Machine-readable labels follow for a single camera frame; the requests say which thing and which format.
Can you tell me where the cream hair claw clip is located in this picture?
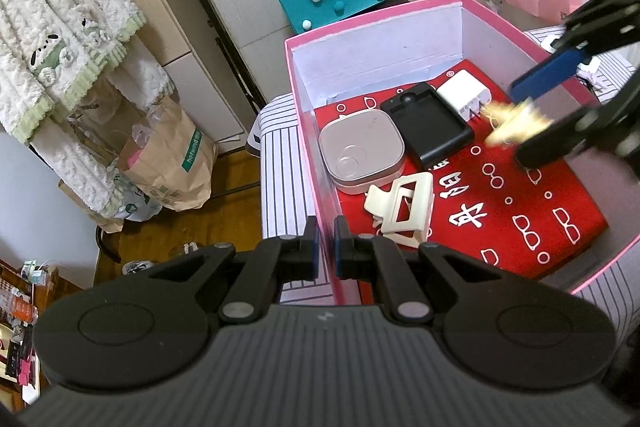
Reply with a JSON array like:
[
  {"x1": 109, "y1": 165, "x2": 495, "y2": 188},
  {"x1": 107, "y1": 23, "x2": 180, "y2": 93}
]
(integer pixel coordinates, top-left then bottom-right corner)
[{"x1": 363, "y1": 172, "x2": 435, "y2": 248}]

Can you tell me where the yellow starfish hair clip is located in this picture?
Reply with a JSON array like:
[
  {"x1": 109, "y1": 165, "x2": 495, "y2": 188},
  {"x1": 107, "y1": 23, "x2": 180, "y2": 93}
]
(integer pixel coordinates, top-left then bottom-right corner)
[{"x1": 480, "y1": 98, "x2": 553, "y2": 147}]

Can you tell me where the pinkish rounded square case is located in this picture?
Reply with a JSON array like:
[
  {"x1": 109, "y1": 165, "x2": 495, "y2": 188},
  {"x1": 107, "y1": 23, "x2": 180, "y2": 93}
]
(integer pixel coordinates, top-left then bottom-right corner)
[{"x1": 319, "y1": 109, "x2": 406, "y2": 195}]

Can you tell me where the black phone case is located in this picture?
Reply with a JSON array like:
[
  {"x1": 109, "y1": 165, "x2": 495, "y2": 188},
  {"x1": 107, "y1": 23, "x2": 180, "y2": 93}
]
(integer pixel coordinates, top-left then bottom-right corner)
[{"x1": 381, "y1": 82, "x2": 475, "y2": 170}]

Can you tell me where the white power adapter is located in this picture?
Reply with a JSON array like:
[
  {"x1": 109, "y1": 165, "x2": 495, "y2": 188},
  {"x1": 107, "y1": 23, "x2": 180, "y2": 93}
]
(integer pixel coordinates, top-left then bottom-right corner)
[{"x1": 436, "y1": 69, "x2": 492, "y2": 122}]

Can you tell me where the pink cardboard box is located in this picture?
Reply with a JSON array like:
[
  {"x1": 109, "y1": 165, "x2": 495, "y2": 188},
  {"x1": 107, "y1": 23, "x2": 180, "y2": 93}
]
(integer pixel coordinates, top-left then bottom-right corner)
[{"x1": 285, "y1": 0, "x2": 639, "y2": 329}]

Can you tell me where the striped tablecloth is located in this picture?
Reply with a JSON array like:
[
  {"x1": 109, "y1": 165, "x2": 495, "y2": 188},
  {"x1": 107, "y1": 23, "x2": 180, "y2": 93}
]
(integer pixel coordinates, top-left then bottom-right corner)
[{"x1": 246, "y1": 93, "x2": 334, "y2": 306}]

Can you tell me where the brown paper bag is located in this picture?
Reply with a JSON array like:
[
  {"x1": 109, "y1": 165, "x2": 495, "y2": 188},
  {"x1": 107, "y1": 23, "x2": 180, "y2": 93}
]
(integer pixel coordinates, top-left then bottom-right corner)
[{"x1": 117, "y1": 96, "x2": 218, "y2": 211}]

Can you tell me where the white knit cardigan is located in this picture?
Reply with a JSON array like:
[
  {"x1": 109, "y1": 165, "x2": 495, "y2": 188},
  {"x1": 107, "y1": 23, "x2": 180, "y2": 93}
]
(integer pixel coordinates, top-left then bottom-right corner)
[{"x1": 1, "y1": 0, "x2": 175, "y2": 219}]

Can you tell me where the black clothes rack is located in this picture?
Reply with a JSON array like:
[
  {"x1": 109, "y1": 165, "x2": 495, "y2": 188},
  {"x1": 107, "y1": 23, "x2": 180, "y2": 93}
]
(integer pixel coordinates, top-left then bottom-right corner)
[{"x1": 198, "y1": 0, "x2": 267, "y2": 114}]

